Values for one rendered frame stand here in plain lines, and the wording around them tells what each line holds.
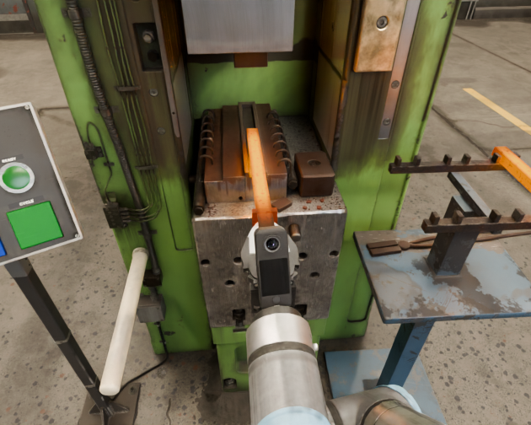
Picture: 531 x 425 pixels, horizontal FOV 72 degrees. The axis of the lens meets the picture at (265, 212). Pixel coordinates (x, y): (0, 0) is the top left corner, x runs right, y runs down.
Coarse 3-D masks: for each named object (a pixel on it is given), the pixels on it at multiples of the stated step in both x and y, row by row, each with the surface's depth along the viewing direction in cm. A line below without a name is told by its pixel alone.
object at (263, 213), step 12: (252, 132) 93; (252, 144) 88; (252, 156) 83; (252, 168) 79; (264, 168) 79; (252, 180) 78; (264, 180) 75; (264, 192) 72; (264, 204) 69; (252, 216) 66; (264, 216) 66; (276, 216) 67
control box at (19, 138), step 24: (0, 120) 68; (24, 120) 69; (0, 144) 68; (24, 144) 70; (48, 144) 73; (0, 168) 68; (24, 168) 70; (48, 168) 72; (0, 192) 69; (24, 192) 70; (48, 192) 72; (0, 216) 69; (72, 216) 74; (72, 240) 75; (0, 264) 70
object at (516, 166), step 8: (496, 152) 89; (504, 152) 88; (504, 160) 86; (512, 160) 85; (520, 160) 85; (512, 168) 84; (520, 168) 82; (528, 168) 82; (520, 176) 82; (528, 176) 80; (528, 184) 79
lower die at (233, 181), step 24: (216, 120) 113; (240, 120) 109; (264, 120) 111; (216, 144) 102; (240, 144) 100; (264, 144) 99; (216, 168) 92; (240, 168) 90; (216, 192) 90; (240, 192) 91
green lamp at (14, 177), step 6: (12, 168) 69; (18, 168) 69; (6, 174) 68; (12, 174) 69; (18, 174) 69; (24, 174) 70; (6, 180) 69; (12, 180) 69; (18, 180) 69; (24, 180) 70; (12, 186) 69; (18, 186) 69; (24, 186) 70
